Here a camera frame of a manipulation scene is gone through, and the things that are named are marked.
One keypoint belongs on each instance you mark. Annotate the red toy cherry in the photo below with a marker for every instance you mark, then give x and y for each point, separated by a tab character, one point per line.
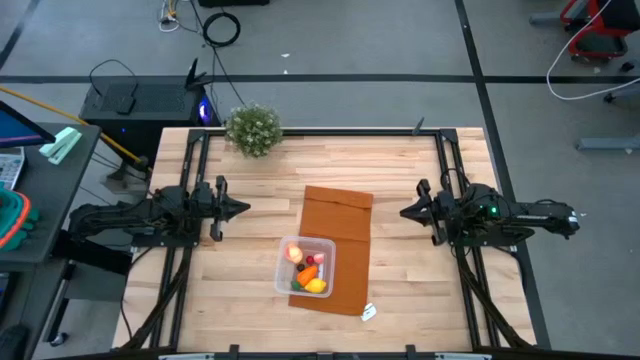
310	260

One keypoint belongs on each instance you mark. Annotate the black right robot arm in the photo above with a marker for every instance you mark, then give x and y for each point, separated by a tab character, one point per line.
530	220

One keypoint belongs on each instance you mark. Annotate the brown cloth mat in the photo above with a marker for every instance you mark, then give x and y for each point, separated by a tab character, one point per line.
340	215

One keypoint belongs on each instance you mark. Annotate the grey desk foot bar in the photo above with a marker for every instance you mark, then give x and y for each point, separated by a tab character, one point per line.
607	144

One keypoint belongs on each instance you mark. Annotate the black device on tower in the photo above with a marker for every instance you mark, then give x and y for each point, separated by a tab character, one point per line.
126	100

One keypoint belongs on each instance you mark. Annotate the black antenna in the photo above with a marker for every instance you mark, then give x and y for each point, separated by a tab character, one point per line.
194	75

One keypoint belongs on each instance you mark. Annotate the computer monitor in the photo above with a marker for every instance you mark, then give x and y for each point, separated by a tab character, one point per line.
17	130

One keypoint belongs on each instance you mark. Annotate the small pink toy apple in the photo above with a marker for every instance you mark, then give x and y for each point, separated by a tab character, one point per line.
319	258

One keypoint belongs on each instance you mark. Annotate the yellow pole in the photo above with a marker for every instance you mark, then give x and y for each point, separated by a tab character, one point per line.
75	120

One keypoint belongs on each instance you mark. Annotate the dark grey side desk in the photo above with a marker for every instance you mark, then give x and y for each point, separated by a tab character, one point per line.
60	210

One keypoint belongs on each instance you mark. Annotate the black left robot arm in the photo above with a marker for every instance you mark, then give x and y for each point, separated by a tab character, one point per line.
125	217

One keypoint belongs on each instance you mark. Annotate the white paper tag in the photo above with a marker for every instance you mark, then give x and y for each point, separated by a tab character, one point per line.
368	312

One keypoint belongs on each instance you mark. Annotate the red and black cart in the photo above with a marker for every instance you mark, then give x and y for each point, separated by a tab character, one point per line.
600	30

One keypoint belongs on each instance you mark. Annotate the teal and orange basket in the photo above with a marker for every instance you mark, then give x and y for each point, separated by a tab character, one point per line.
12	220

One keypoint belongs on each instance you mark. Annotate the yellow toy lemon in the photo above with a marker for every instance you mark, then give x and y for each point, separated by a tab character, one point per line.
316	285

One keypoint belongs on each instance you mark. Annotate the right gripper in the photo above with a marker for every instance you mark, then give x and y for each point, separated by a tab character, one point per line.
440	215

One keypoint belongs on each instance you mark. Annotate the grey calculator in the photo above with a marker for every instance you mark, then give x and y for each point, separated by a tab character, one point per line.
10	167

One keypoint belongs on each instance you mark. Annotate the orange toy carrot green top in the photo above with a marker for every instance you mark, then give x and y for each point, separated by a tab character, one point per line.
307	275

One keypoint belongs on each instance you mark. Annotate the large orange-pink toy peach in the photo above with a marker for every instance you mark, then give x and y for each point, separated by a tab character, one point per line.
294	254

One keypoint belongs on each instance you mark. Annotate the small green potted plant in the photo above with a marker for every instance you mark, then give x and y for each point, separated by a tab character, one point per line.
254	130

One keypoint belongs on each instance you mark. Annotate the clear plastic tupperware container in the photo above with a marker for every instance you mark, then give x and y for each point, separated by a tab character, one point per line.
282	280

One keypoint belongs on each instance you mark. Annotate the mint green stapler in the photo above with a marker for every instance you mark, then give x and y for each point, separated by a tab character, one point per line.
61	145

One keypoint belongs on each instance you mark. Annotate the black computer tower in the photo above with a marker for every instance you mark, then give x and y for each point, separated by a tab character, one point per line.
150	107

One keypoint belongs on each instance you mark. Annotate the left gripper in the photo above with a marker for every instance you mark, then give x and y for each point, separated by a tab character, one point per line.
207	207

